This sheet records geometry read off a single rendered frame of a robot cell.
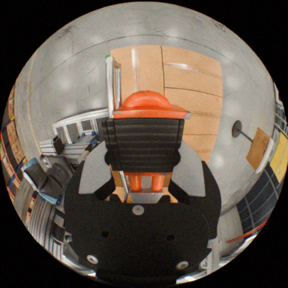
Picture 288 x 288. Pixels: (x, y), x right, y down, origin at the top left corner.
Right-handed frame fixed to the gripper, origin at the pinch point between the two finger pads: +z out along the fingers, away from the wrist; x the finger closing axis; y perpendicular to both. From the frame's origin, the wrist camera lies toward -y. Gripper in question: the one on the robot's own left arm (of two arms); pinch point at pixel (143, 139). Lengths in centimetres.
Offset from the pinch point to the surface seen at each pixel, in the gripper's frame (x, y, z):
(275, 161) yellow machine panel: 729, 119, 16
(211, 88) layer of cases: 58, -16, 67
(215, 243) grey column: 104, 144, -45
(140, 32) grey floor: -6, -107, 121
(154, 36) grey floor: 14, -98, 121
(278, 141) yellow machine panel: 725, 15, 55
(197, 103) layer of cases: 43, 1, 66
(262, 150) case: 172, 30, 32
